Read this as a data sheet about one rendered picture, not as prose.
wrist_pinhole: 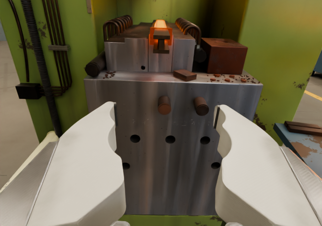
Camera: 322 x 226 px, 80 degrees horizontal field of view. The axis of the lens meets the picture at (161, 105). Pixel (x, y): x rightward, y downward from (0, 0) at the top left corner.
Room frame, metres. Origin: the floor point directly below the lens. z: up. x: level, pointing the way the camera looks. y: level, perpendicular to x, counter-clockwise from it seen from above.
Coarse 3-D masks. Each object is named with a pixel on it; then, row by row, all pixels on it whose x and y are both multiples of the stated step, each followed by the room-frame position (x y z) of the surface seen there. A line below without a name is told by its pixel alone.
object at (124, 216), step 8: (128, 216) 0.38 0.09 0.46; (136, 216) 0.38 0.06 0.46; (144, 216) 0.38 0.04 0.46; (152, 216) 0.38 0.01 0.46; (160, 216) 0.38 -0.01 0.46; (168, 216) 0.38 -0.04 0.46; (176, 216) 0.38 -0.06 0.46; (184, 216) 0.38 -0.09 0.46; (192, 216) 0.39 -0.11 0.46; (200, 216) 0.39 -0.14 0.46; (208, 216) 0.39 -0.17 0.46; (216, 216) 0.39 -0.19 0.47; (136, 224) 0.38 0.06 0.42; (144, 224) 0.38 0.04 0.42; (152, 224) 0.38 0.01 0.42; (160, 224) 0.38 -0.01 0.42; (168, 224) 0.38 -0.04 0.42; (176, 224) 0.38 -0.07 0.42; (184, 224) 0.38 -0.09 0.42; (192, 224) 0.38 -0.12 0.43; (200, 224) 0.39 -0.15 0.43; (208, 224) 0.39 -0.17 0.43; (216, 224) 0.39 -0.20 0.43
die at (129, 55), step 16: (128, 32) 0.61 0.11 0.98; (144, 32) 0.54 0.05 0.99; (176, 32) 0.56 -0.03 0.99; (112, 48) 0.44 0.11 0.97; (128, 48) 0.44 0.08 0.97; (144, 48) 0.44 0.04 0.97; (176, 48) 0.44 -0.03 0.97; (192, 48) 0.44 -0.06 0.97; (112, 64) 0.44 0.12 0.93; (128, 64) 0.44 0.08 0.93; (144, 64) 0.44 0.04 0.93; (160, 64) 0.44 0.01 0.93; (176, 64) 0.44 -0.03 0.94; (192, 64) 0.44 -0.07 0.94
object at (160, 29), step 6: (156, 24) 0.57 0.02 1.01; (162, 24) 0.58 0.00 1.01; (150, 30) 0.43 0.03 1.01; (156, 30) 0.40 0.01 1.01; (162, 30) 0.40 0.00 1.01; (168, 30) 0.43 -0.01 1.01; (150, 36) 0.43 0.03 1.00; (156, 36) 0.34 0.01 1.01; (162, 36) 0.34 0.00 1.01; (168, 36) 0.34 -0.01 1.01; (150, 42) 0.43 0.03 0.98; (156, 42) 0.41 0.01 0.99; (162, 42) 0.34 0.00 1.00; (168, 42) 0.43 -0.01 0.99; (156, 48) 0.34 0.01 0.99; (162, 48) 0.34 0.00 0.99; (168, 48) 0.35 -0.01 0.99
